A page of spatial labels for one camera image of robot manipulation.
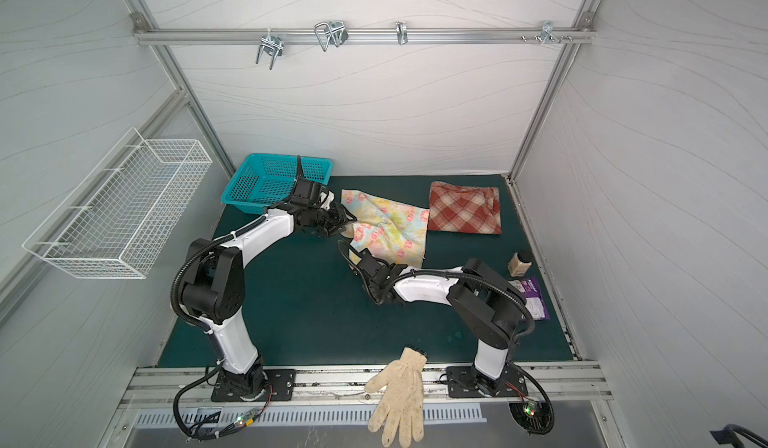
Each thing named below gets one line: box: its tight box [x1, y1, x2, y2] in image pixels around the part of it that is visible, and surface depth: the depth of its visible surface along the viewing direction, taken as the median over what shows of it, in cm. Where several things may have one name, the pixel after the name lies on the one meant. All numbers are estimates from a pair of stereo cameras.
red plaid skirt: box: [428, 181, 502, 235], surface depth 109 cm
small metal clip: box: [395, 21, 408, 46], surface depth 80 cm
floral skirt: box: [341, 189, 430, 268], surface depth 102 cm
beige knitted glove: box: [365, 347, 428, 448], surface depth 73 cm
